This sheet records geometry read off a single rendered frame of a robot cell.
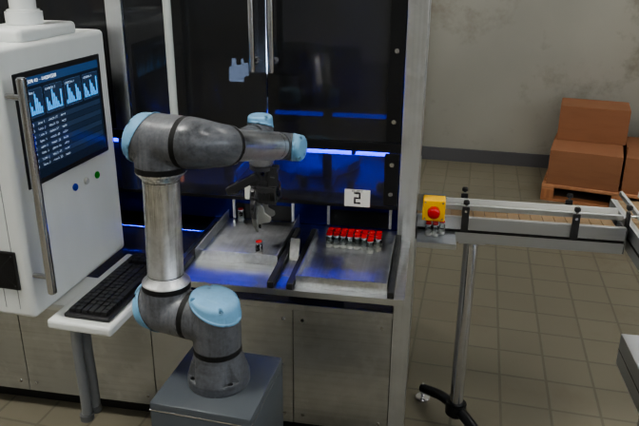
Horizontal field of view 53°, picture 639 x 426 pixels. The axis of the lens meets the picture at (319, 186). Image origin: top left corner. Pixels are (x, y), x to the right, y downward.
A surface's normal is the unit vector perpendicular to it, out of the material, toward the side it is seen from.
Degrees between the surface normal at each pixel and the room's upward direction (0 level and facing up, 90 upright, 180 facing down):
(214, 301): 8
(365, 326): 90
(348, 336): 90
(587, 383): 0
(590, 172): 90
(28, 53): 90
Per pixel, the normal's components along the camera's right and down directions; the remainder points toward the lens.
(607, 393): 0.00, -0.94
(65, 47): 0.97, 0.08
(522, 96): -0.24, 0.33
